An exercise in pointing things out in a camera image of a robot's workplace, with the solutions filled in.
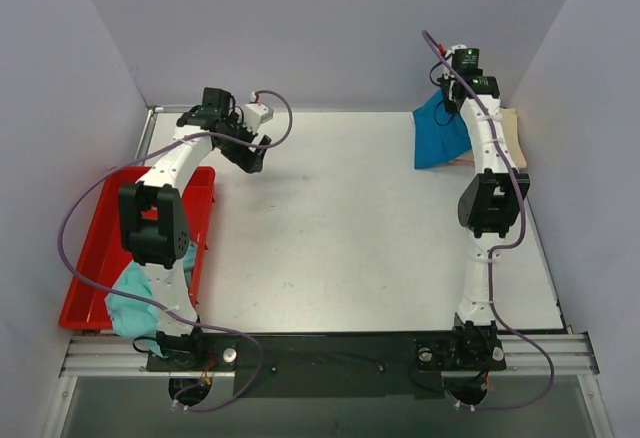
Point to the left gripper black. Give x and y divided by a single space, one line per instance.
245 153

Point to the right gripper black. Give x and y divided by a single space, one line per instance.
448 90

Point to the blue t shirt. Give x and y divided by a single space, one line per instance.
438 137

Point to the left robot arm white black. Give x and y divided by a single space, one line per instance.
153 219

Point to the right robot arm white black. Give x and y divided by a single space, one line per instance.
490 205

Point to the folded pink t shirt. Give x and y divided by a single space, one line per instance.
466 159

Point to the folded beige t shirt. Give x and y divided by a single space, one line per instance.
510 128

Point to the red plastic bin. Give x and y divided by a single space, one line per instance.
102 258

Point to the teal t shirt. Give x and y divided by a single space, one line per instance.
131 318

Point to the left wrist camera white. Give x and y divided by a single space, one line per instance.
255 115

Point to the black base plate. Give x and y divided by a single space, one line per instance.
343 365

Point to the aluminium rail frame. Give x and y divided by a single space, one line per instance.
107 355

